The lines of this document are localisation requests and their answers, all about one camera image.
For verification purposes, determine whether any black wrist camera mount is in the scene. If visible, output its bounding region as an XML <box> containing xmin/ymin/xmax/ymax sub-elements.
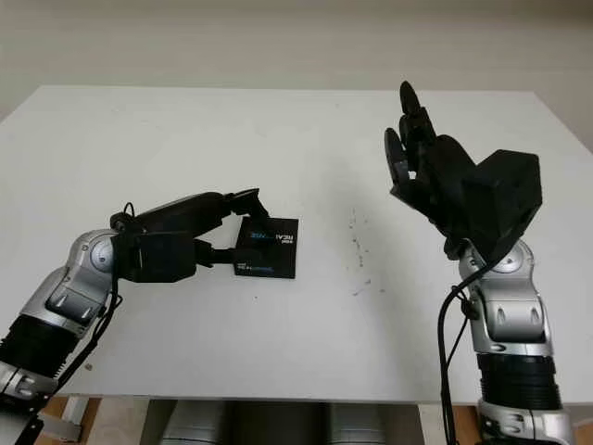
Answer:
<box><xmin>460</xmin><ymin>148</ymin><xmax>545</xmax><ymax>266</ymax></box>
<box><xmin>114</xmin><ymin>230</ymin><xmax>198</xmax><ymax>286</ymax></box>

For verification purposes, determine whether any white table leg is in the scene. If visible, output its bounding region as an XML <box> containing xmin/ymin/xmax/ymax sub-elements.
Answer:
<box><xmin>61</xmin><ymin>396</ymin><xmax>90</xmax><ymax>439</ymax></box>

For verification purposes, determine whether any black RealSense box lid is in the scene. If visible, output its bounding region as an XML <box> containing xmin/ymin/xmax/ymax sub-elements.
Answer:
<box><xmin>232</xmin><ymin>215</ymin><xmax>302</xmax><ymax>281</ymax></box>

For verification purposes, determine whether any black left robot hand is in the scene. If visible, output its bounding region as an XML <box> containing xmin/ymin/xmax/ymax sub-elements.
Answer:
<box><xmin>109</xmin><ymin>186</ymin><xmax>272</xmax><ymax>269</ymax></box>

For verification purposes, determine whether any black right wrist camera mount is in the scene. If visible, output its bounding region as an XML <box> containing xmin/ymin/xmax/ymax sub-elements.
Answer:
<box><xmin>460</xmin><ymin>148</ymin><xmax>545</xmax><ymax>266</ymax></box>

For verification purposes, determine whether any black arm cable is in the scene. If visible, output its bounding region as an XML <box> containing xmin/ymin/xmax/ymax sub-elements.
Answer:
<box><xmin>436</xmin><ymin>262</ymin><xmax>493</xmax><ymax>445</ymax></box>
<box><xmin>6</xmin><ymin>200</ymin><xmax>141</xmax><ymax>445</ymax></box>

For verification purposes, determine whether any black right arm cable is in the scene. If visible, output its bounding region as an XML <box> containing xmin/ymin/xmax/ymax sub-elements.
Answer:
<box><xmin>436</xmin><ymin>262</ymin><xmax>493</xmax><ymax>445</ymax></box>

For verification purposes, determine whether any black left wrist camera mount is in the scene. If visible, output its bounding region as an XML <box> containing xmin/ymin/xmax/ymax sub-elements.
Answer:
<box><xmin>114</xmin><ymin>230</ymin><xmax>198</xmax><ymax>286</ymax></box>

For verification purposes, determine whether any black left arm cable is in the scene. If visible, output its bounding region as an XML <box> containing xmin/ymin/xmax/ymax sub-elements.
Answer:
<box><xmin>6</xmin><ymin>200</ymin><xmax>141</xmax><ymax>445</ymax></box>

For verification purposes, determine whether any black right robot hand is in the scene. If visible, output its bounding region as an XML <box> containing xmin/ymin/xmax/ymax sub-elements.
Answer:
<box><xmin>383</xmin><ymin>81</ymin><xmax>479</xmax><ymax>255</ymax></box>

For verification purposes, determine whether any grey robot torso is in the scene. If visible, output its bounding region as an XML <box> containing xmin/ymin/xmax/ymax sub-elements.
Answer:
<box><xmin>156</xmin><ymin>401</ymin><xmax>410</xmax><ymax>445</ymax></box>

